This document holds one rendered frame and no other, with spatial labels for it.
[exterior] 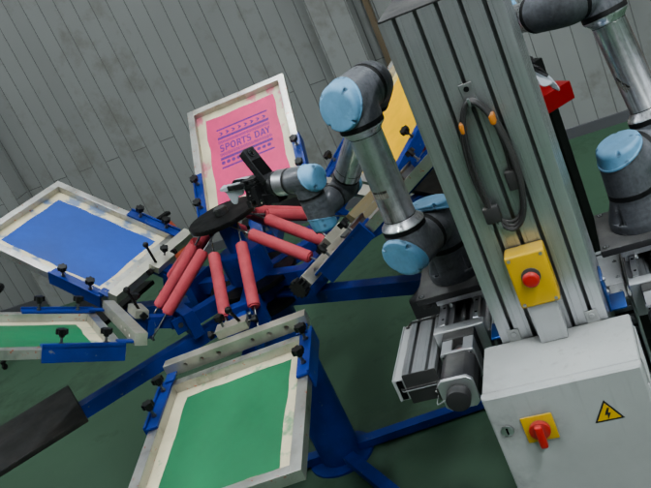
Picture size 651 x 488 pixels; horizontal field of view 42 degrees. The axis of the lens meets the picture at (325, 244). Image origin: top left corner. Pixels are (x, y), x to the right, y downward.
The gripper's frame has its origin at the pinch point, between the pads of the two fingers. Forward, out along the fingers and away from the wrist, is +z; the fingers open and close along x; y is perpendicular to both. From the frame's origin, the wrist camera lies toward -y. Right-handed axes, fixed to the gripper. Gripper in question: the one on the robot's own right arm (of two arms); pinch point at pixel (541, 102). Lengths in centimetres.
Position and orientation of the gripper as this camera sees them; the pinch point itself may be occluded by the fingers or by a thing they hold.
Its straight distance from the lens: 274.5
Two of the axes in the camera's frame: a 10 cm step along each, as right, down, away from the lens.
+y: -4.8, 5.1, -7.2
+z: 6.0, 7.8, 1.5
